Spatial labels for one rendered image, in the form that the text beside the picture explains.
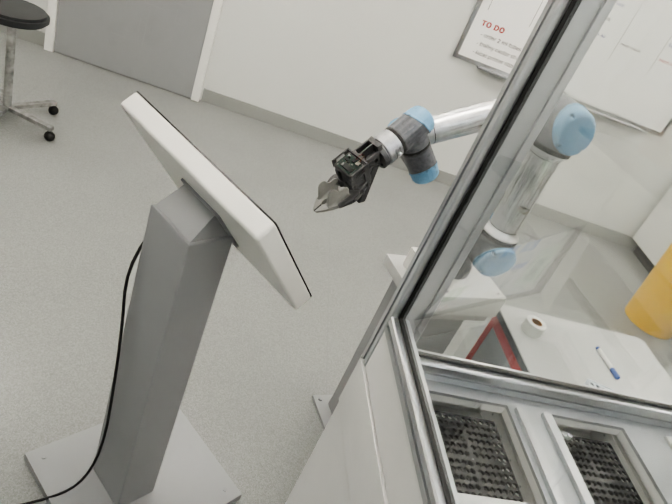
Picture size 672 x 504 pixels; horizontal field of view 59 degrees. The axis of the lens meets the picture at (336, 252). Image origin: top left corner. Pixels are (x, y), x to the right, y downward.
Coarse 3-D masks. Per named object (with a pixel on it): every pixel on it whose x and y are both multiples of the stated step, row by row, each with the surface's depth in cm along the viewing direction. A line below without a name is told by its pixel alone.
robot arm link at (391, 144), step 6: (384, 132) 140; (390, 132) 139; (378, 138) 139; (384, 138) 138; (390, 138) 138; (396, 138) 138; (384, 144) 138; (390, 144) 138; (396, 144) 138; (390, 150) 138; (396, 150) 139; (402, 150) 140; (390, 156) 139; (396, 156) 140; (390, 162) 141
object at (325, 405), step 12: (384, 264) 203; (396, 264) 198; (396, 276) 195; (396, 288) 202; (384, 300) 208; (372, 324) 214; (360, 348) 220; (348, 372) 226; (312, 396) 241; (324, 396) 242; (336, 396) 233; (324, 408) 237; (324, 420) 232
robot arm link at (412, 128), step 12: (420, 108) 141; (396, 120) 141; (408, 120) 140; (420, 120) 140; (432, 120) 142; (396, 132) 139; (408, 132) 139; (420, 132) 141; (408, 144) 140; (420, 144) 142
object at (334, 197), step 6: (330, 192) 134; (336, 192) 135; (342, 192) 137; (348, 192) 138; (330, 198) 135; (336, 198) 137; (342, 198) 138; (324, 204) 138; (330, 204) 137; (336, 204) 137; (318, 210) 137; (324, 210) 137; (330, 210) 138
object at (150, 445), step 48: (144, 240) 135; (144, 288) 139; (192, 288) 132; (144, 336) 143; (192, 336) 144; (144, 384) 147; (96, 432) 192; (144, 432) 156; (192, 432) 204; (48, 480) 174; (96, 480) 178; (144, 480) 173; (192, 480) 189
